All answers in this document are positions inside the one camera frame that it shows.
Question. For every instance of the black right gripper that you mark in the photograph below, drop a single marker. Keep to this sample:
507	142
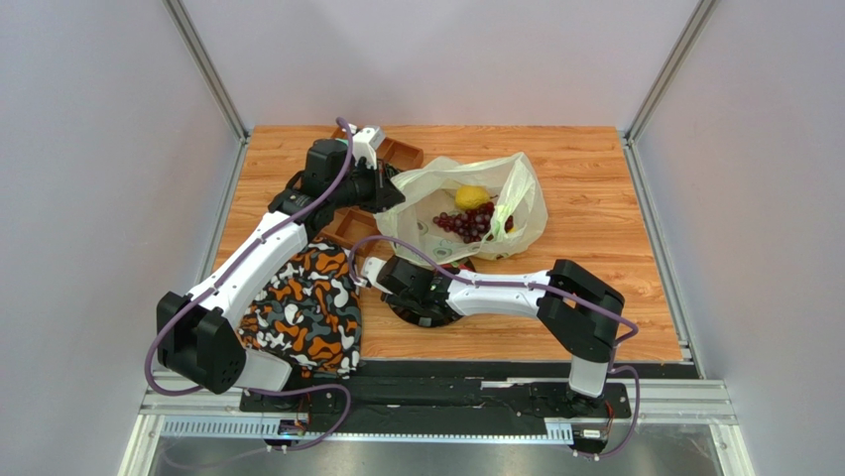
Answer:
391	279

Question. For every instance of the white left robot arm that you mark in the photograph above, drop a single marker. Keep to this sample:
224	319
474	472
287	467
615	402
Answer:
197	335

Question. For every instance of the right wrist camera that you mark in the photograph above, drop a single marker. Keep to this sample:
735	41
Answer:
370	272

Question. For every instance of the camouflage patterned cloth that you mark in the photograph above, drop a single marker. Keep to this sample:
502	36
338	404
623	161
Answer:
308	313

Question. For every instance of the yellow lemon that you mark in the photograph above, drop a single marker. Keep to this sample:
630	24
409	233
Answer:
469	197

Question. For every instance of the aluminium frame rail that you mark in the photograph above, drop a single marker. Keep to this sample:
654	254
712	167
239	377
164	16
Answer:
682	425

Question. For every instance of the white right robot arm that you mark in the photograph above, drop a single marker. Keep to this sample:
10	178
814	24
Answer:
581	312

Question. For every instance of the wooden compartment tray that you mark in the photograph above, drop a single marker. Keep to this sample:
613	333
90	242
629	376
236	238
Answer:
352	224

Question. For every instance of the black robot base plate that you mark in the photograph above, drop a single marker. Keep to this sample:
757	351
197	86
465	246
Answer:
445	398

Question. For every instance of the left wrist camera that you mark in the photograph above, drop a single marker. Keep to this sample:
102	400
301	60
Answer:
365	142

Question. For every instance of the black round plate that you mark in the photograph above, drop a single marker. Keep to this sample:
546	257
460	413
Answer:
422	317

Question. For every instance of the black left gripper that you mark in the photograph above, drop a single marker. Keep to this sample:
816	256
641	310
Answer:
383	193

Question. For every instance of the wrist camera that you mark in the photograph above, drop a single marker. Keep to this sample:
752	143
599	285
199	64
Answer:
365	142
370	272

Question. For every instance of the dark red grape bunch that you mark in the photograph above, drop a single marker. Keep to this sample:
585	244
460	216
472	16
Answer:
471	226

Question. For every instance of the translucent plastic bag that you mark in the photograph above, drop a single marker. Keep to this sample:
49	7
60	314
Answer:
518	217

